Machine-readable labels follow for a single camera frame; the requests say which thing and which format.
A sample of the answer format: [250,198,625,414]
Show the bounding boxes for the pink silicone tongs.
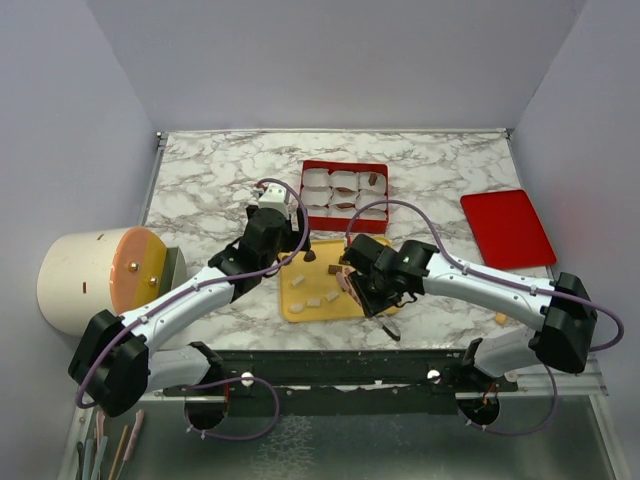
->
[335,266,401,342]

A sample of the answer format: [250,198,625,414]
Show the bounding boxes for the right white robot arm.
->
[343,234,597,391]

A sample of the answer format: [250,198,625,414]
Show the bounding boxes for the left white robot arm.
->
[68,206,310,417]

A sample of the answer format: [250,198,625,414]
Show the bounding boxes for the dark heart chocolate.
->
[304,250,316,263]

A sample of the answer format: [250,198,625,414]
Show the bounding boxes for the red chocolate box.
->
[300,160,390,234]

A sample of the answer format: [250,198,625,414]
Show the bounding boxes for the white chocolate centre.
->
[324,290,341,303]

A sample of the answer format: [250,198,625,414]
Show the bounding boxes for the yellow tray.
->
[279,238,364,323]

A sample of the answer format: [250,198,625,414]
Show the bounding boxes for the red box lid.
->
[460,189,557,270]

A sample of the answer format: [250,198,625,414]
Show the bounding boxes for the white cylinder with orange disc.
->
[37,226,187,337]

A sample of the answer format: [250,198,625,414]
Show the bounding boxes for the pink stick on floor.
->
[123,409,145,462]

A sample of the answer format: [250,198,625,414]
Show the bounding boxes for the wooden stick on floor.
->
[107,425,129,480]

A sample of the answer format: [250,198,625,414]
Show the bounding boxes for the grey sticks on floor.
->
[75,411,108,480]

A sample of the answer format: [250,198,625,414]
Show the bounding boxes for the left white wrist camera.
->
[257,183,289,218]

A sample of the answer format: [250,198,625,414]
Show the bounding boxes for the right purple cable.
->
[343,199,626,439]

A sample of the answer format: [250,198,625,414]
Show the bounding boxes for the purple cable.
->
[74,177,312,442]
[343,199,626,439]

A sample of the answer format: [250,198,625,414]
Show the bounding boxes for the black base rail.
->
[163,349,517,417]

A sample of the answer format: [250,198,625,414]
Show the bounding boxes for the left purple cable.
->
[74,177,312,442]

